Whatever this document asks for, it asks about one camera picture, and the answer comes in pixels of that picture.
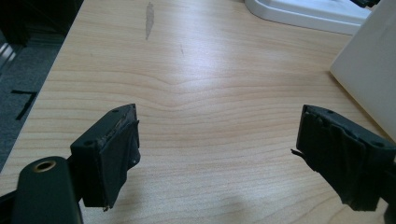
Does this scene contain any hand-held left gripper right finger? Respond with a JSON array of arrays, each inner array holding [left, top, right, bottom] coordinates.
[[290, 104, 396, 213]]

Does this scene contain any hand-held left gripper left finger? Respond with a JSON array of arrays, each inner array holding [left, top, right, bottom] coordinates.
[[70, 103, 142, 213]]

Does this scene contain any white box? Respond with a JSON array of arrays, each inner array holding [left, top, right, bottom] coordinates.
[[329, 0, 396, 143]]

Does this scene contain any white plastic tray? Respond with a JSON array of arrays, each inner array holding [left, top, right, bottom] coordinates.
[[244, 0, 374, 36]]

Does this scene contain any small black object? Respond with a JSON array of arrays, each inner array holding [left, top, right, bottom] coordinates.
[[349, 0, 381, 9]]

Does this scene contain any dark cabinet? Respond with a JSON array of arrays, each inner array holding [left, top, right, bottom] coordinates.
[[0, 0, 85, 48]]

